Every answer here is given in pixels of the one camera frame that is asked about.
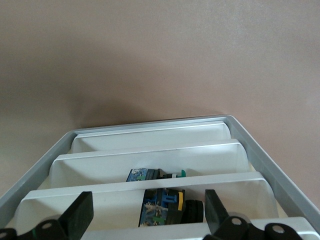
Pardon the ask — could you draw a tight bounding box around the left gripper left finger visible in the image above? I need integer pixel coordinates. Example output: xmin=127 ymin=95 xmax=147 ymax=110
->
xmin=0 ymin=191 xmax=95 ymax=240

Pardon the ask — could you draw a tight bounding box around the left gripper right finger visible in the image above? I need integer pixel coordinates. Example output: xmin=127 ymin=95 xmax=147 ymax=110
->
xmin=203 ymin=189 xmax=308 ymax=240

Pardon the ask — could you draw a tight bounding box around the white plastic drawer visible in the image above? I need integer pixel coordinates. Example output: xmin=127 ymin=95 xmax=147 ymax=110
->
xmin=71 ymin=120 xmax=232 ymax=154
xmin=81 ymin=216 xmax=318 ymax=240
xmin=15 ymin=171 xmax=279 ymax=230
xmin=49 ymin=141 xmax=249 ymax=190

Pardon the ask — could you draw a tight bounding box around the black knob push button switch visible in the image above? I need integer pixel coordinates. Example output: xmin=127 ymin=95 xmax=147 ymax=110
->
xmin=137 ymin=187 xmax=205 ymax=228

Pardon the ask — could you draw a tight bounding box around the white drawer cabinet grey frame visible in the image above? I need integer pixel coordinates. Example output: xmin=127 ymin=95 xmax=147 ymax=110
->
xmin=0 ymin=114 xmax=320 ymax=240

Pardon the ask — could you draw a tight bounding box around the green head push button switch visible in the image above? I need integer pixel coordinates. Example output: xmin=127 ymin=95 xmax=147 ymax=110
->
xmin=124 ymin=167 xmax=188 ymax=184

